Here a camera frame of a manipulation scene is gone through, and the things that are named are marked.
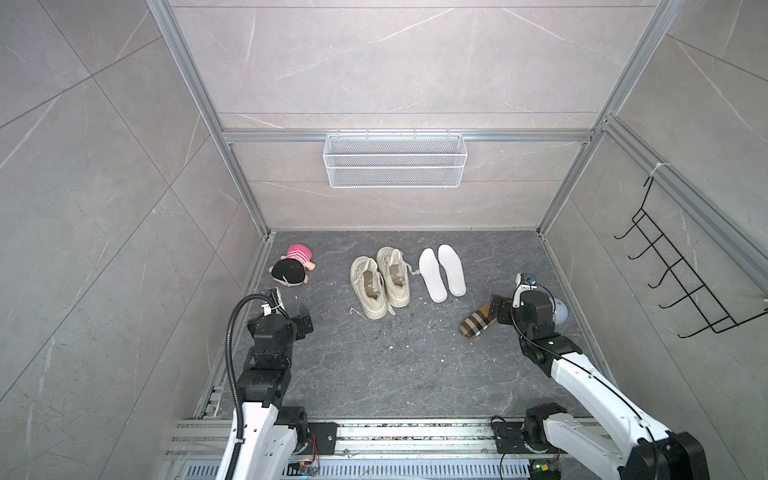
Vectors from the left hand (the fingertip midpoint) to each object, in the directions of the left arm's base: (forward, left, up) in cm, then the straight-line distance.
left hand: (285, 306), depth 76 cm
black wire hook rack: (-7, -94, +13) cm, 95 cm away
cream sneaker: (+22, -30, -17) cm, 41 cm away
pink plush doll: (+21, +6, -11) cm, 24 cm away
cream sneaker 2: (+17, -21, -17) cm, 32 cm away
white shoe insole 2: (+22, -43, -20) cm, 52 cm away
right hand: (+4, -63, -6) cm, 63 cm away
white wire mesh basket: (+50, -31, +10) cm, 60 cm away
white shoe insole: (+25, -51, -19) cm, 60 cm away
